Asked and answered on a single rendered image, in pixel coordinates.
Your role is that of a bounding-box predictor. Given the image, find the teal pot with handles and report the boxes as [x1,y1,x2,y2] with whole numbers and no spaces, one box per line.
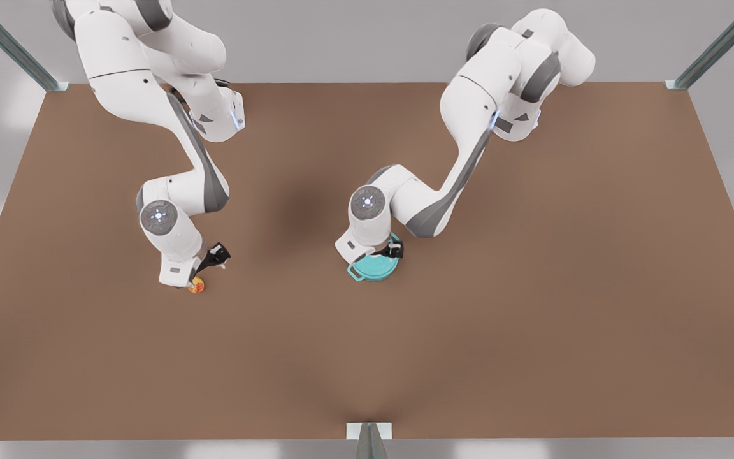
[347,232,404,283]

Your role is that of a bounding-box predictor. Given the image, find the silver frame post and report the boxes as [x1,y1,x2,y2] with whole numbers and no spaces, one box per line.
[665,0,734,91]
[0,0,69,92]
[347,422,392,459]

